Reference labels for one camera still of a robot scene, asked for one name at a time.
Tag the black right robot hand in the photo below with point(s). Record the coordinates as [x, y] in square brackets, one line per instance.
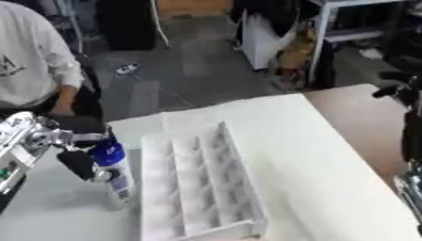
[411, 94]

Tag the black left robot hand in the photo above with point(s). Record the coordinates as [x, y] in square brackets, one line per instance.
[78, 163]

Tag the white bottle with blue label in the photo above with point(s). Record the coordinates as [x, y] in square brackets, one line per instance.
[116, 175]

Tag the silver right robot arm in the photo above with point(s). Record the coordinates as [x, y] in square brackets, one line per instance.
[411, 188]

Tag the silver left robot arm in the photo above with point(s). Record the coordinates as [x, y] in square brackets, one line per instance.
[22, 141]

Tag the white box with compartments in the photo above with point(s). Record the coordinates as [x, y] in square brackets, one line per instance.
[198, 185]

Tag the tan cardboard box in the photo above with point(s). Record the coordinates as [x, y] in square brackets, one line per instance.
[193, 7]

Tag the person's hand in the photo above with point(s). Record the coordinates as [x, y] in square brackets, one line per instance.
[62, 109]

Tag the white power strip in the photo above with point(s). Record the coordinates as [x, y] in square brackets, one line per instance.
[127, 68]

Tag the brown bag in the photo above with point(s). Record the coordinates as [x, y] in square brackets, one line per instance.
[297, 56]

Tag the person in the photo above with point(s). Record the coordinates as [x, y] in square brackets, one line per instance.
[27, 53]

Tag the black case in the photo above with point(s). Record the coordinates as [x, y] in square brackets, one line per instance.
[129, 25]

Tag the white cabinet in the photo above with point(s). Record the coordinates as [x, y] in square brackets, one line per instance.
[257, 44]

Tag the white metal frame table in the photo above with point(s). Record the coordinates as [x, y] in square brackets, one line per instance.
[324, 37]

